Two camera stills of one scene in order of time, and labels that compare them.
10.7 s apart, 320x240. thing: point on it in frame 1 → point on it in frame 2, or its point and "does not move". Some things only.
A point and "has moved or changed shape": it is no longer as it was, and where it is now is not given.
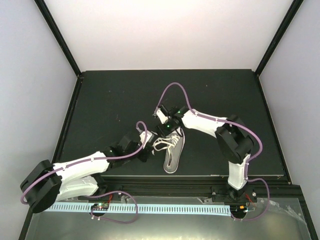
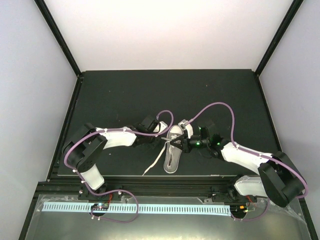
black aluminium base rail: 266,186 does not move
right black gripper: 163,132 → 185,147
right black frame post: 289,16 does not move
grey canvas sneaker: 175,145 does not move
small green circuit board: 100,206 does not move
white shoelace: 168,143 has moved or changed shape
